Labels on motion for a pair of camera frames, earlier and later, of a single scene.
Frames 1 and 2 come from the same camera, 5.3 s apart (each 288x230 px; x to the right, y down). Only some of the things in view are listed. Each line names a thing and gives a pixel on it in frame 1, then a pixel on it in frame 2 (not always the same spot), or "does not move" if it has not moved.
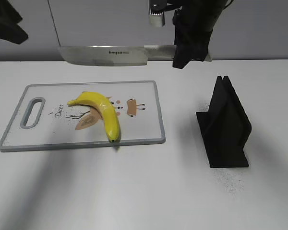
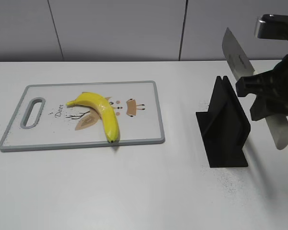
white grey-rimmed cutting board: (138, 106) does not move
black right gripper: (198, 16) -> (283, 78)
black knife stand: (225, 128) does not move
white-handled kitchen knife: (114, 55) -> (241, 65)
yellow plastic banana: (108, 112) does not move
